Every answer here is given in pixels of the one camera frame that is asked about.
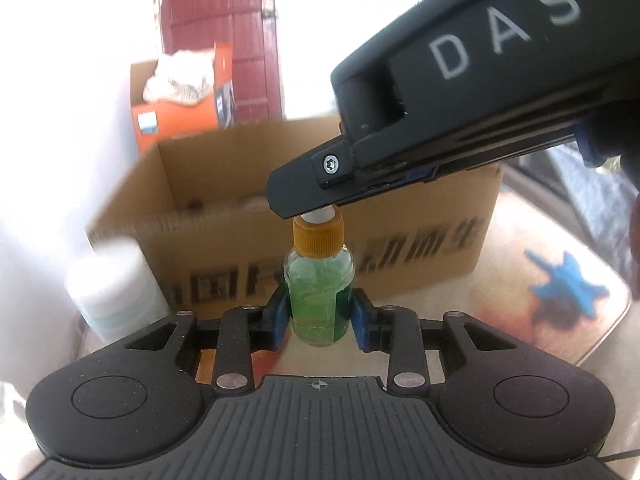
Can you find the brown cardboard box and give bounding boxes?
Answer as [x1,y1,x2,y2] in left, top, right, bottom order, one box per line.
[87,115,503,321]

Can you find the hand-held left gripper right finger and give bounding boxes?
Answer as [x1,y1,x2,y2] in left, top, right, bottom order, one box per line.
[350,287,521,393]

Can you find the grey cloth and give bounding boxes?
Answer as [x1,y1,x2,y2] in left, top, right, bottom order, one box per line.
[505,145,640,261]

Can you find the white pill bottle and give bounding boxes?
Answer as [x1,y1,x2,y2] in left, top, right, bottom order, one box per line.
[65,245,171,346]

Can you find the green dropper bottle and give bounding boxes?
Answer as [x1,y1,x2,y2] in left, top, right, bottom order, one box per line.
[283,208,356,347]

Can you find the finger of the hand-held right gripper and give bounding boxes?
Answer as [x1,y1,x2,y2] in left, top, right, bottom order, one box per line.
[265,140,362,221]

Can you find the orange appliance box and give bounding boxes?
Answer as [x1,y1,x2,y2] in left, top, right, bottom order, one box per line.
[130,42,236,153]

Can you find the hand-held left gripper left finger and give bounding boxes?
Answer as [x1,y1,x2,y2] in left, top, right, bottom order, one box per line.
[125,287,292,393]

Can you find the beige checkered cloth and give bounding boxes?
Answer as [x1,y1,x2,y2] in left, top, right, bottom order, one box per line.
[142,49,216,107]

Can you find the red wooden door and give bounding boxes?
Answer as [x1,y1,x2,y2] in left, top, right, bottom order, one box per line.
[160,0,286,123]

